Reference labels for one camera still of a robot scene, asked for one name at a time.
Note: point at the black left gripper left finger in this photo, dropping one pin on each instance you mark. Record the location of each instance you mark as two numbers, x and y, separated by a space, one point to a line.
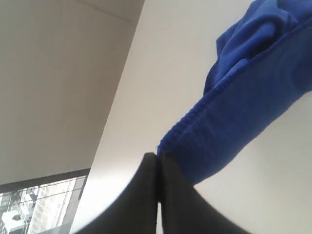
135 209

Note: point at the blue microfiber towel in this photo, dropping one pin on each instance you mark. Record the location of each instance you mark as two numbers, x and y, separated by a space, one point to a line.
263 66

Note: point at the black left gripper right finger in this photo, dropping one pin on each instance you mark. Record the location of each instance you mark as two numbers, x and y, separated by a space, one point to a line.
183 209

